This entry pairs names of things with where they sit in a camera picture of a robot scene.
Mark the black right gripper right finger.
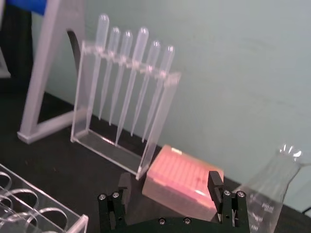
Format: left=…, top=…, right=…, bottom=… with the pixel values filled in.
left=207, top=170, right=249, bottom=229

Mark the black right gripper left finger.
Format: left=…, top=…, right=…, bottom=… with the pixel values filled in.
left=98, top=172, right=132, bottom=231

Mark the clear glass conical flask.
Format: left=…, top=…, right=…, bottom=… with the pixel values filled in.
left=232, top=143, right=311, bottom=233

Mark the clear acrylic tube rack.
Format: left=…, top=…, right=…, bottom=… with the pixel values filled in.
left=0, top=164, right=89, bottom=233

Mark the pink pipette tip box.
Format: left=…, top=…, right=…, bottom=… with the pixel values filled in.
left=141, top=144, right=225, bottom=223

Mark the black table cloth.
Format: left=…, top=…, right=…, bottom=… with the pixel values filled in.
left=0, top=77, right=311, bottom=233

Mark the clear acrylic pipette rack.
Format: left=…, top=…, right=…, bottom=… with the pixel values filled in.
left=70, top=40, right=182, bottom=181

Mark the black curved bar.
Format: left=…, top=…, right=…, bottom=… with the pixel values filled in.
left=66, top=29, right=83, bottom=75

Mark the blue panel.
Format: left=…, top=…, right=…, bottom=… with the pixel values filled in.
left=4, top=0, right=47, bottom=16

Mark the white angled stand frame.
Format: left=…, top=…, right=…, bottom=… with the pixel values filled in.
left=17, top=0, right=86, bottom=144

